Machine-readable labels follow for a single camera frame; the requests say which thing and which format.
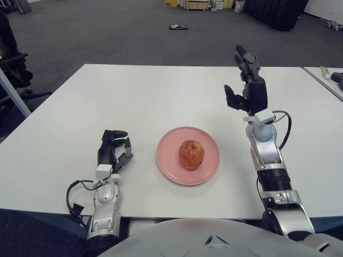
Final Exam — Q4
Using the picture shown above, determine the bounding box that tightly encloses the pink round plate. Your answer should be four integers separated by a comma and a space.
156, 126, 221, 186

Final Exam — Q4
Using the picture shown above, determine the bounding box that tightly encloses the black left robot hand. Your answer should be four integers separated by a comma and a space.
96, 129, 135, 172

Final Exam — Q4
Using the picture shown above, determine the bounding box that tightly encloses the black curtain partition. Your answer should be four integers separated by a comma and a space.
243, 0, 309, 32

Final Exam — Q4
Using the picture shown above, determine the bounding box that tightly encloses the grey neighbouring table leg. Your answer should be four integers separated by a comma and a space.
0, 68, 32, 118

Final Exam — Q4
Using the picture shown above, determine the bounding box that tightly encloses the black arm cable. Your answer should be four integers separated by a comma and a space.
66, 179, 99, 228
257, 110, 292, 204

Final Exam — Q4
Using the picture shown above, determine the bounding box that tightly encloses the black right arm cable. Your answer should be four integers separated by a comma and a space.
257, 110, 292, 204

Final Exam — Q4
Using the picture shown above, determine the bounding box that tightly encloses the black office chair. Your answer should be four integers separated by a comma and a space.
0, 10, 53, 126

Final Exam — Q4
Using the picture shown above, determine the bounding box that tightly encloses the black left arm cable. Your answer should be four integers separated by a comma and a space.
66, 179, 99, 228

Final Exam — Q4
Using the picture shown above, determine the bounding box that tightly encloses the grey quadruped robot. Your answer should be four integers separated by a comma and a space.
325, 21, 343, 31

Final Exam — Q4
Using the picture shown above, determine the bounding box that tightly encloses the stack of white boxes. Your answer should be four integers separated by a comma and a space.
212, 0, 235, 11

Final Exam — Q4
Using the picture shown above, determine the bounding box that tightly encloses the red yellow apple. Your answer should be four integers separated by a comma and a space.
178, 139, 206, 170

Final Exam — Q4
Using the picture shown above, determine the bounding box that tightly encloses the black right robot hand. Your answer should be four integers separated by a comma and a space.
223, 44, 269, 116

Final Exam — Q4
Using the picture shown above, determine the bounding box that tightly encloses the grey robot torso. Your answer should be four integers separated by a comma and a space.
98, 218, 330, 257

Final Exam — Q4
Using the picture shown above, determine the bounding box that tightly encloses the grey bin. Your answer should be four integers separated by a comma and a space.
18, 0, 33, 14

